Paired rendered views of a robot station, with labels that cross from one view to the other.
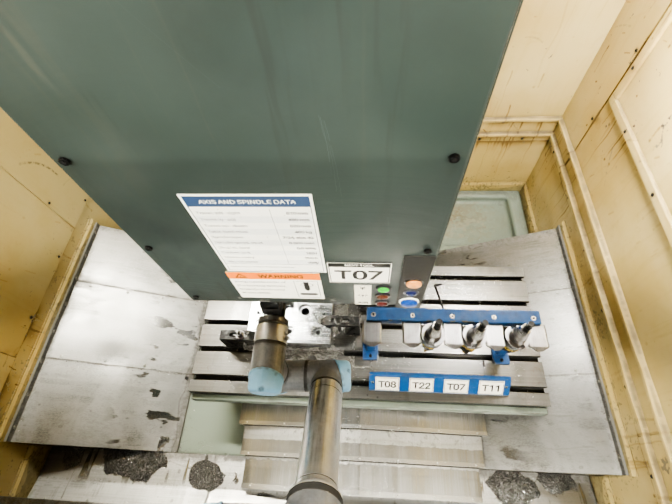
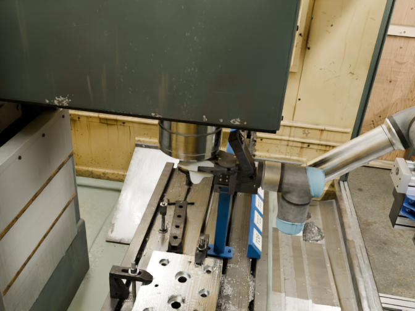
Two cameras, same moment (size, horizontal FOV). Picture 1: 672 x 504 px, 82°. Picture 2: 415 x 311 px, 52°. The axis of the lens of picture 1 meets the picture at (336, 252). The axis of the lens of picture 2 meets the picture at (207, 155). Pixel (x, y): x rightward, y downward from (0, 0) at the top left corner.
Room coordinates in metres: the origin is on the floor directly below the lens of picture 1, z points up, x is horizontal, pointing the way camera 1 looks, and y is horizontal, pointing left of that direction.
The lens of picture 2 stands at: (0.52, 1.07, 1.96)
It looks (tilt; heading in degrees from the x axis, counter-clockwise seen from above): 30 degrees down; 266
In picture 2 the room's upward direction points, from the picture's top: 4 degrees clockwise
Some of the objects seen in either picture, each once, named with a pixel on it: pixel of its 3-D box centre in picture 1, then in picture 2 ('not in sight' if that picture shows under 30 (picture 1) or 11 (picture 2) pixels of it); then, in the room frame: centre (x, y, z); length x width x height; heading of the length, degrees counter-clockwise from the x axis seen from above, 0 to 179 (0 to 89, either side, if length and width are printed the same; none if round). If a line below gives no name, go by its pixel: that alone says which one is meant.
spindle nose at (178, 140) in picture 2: not in sight; (190, 124); (0.51, 0.14, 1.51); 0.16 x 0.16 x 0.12
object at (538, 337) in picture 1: (537, 338); not in sight; (0.25, -0.50, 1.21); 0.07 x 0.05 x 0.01; 171
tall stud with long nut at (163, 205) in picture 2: not in sight; (163, 216); (0.59, -0.19, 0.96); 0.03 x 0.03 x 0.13
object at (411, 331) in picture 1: (412, 335); not in sight; (0.31, -0.18, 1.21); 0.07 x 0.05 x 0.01; 171
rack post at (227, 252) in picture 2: (371, 332); (222, 219); (0.38, -0.08, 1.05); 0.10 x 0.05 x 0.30; 171
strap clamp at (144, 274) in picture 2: not in sight; (131, 279); (0.66, 0.14, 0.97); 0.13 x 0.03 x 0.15; 171
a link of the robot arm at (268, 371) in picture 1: (267, 368); (300, 181); (0.22, 0.19, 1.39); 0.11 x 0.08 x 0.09; 171
